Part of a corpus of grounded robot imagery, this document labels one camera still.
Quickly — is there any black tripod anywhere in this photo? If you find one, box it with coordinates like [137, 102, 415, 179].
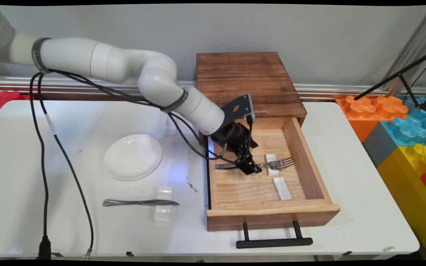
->
[354, 48, 426, 113]

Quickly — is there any black cable with silver plug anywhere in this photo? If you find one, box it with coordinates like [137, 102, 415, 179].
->
[37, 69, 243, 261]

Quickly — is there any white round plate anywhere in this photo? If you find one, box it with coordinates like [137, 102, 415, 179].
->
[104, 134, 163, 181]

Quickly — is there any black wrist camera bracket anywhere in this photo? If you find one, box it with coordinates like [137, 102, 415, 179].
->
[220, 93, 255, 128]

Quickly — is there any silver fork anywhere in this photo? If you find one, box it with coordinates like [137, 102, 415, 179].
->
[215, 157, 295, 171]

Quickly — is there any grey foam block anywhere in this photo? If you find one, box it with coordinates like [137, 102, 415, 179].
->
[362, 122, 399, 168]

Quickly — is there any black drawer handle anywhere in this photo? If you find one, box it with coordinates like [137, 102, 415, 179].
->
[236, 221, 314, 249]

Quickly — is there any red knobbed foam block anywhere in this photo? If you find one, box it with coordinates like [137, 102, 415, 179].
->
[0, 91, 33, 112]

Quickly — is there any silver table knife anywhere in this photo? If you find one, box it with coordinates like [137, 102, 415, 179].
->
[102, 199, 180, 207]

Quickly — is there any aluminium rail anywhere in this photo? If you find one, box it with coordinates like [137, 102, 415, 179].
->
[0, 76, 426, 98]

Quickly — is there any blue foam block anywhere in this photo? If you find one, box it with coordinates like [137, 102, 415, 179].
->
[381, 97, 426, 147]

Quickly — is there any light wooden drawer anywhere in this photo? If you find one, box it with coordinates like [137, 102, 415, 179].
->
[206, 117, 341, 232]

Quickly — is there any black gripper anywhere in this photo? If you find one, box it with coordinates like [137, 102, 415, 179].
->
[211, 122, 263, 175]

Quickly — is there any large white cutlery rest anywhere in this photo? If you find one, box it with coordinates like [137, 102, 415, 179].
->
[153, 186, 175, 223]

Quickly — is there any orange foam block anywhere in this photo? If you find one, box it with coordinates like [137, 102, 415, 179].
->
[336, 95, 409, 143]

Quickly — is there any dark wooden drawer cabinet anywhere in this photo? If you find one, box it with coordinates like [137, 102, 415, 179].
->
[196, 52, 307, 146]

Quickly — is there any black cable strap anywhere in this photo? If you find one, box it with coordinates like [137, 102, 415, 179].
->
[160, 88, 190, 113]
[31, 37, 53, 74]

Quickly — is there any small white cutlery rest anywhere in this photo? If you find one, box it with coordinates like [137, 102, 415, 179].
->
[264, 154, 280, 177]
[272, 177, 293, 201]

